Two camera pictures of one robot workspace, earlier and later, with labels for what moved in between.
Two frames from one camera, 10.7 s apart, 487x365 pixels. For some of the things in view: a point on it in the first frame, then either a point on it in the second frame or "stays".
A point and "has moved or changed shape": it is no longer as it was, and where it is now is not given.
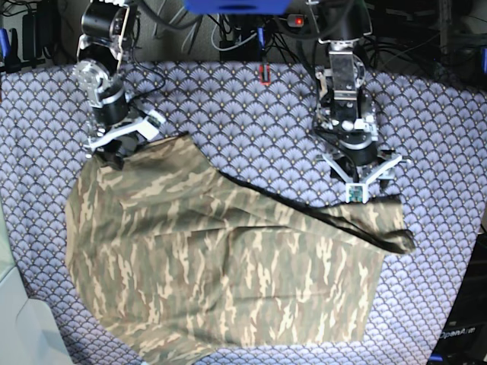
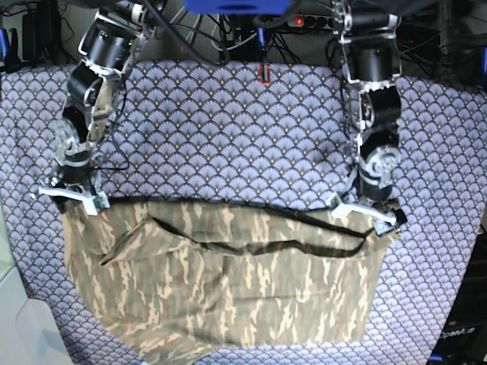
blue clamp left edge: (9, 49) stays
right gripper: (358, 166) to (369, 201)
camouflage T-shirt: (177, 262) has moved or changed shape
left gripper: (120, 126) to (73, 183)
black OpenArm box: (463, 341) stays
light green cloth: (29, 332) stays
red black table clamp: (261, 74) stays
